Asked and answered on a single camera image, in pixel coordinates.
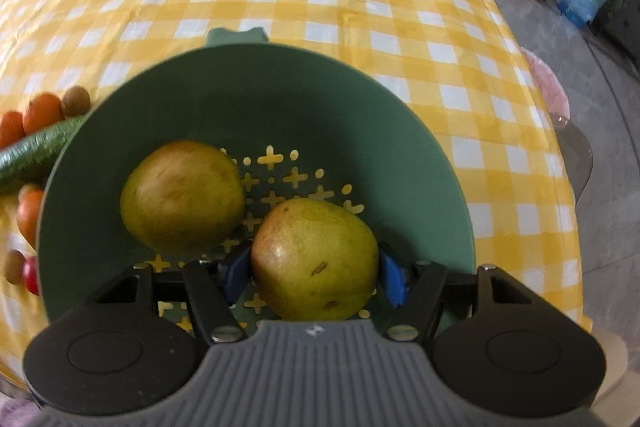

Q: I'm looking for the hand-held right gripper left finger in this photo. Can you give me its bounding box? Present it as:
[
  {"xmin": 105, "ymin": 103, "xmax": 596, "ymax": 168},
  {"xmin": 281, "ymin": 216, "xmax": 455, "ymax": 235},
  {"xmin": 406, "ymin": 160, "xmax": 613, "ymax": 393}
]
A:
[{"xmin": 92, "ymin": 239, "xmax": 253, "ymax": 344}]

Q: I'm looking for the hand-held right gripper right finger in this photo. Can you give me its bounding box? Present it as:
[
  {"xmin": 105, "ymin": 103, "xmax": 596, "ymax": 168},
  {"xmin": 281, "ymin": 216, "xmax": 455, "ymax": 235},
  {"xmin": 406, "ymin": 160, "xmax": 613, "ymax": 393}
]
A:
[{"xmin": 377, "ymin": 244, "xmax": 532, "ymax": 343}]

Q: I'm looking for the yellow-green pear with red blush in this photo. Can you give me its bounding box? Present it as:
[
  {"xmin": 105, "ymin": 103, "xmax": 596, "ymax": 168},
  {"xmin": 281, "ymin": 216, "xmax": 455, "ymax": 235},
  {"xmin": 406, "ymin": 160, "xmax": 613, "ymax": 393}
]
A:
[{"xmin": 250, "ymin": 198, "xmax": 380, "ymax": 322}]

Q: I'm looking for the large yellow-green pear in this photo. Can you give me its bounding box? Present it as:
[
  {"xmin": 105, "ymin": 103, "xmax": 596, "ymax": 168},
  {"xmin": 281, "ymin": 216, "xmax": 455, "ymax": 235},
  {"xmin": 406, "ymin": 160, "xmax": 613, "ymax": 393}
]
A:
[{"xmin": 120, "ymin": 140, "xmax": 246, "ymax": 254}]

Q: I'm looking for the green colander bowl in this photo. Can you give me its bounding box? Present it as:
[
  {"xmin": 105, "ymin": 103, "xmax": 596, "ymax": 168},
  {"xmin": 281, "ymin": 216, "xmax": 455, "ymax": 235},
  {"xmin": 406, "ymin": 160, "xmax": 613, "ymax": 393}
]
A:
[{"xmin": 37, "ymin": 27, "xmax": 476, "ymax": 338}]

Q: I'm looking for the orange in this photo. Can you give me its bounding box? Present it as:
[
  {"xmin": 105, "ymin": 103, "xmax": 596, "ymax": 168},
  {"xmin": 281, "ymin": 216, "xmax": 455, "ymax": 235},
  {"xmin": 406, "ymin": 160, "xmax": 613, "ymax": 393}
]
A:
[
  {"xmin": 16, "ymin": 184, "xmax": 46, "ymax": 253},
  {"xmin": 22, "ymin": 93, "xmax": 64, "ymax": 135},
  {"xmin": 0, "ymin": 110, "xmax": 26, "ymax": 148}
]

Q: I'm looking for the brown kiwi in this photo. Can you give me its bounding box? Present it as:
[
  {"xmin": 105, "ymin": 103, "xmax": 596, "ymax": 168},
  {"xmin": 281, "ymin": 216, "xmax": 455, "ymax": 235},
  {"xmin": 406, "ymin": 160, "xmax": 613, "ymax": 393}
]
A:
[
  {"xmin": 61, "ymin": 86, "xmax": 92, "ymax": 118},
  {"xmin": 4, "ymin": 249, "xmax": 27, "ymax": 284}
]

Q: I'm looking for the small red fruit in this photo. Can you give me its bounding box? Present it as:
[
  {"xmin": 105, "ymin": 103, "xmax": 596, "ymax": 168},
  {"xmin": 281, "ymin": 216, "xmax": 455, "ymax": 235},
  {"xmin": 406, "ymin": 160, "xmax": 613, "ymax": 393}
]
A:
[{"xmin": 21, "ymin": 255, "xmax": 41, "ymax": 297}]

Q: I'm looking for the green cucumber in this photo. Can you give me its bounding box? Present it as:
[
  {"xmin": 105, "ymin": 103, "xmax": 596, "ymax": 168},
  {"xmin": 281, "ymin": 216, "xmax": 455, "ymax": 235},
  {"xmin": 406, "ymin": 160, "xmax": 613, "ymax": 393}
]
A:
[{"xmin": 0, "ymin": 116, "xmax": 88, "ymax": 195}]

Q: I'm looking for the pink seat cushion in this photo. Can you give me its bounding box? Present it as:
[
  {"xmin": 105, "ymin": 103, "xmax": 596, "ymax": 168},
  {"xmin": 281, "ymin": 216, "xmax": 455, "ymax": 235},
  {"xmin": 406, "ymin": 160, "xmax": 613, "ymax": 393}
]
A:
[{"xmin": 522, "ymin": 49, "xmax": 571, "ymax": 120}]

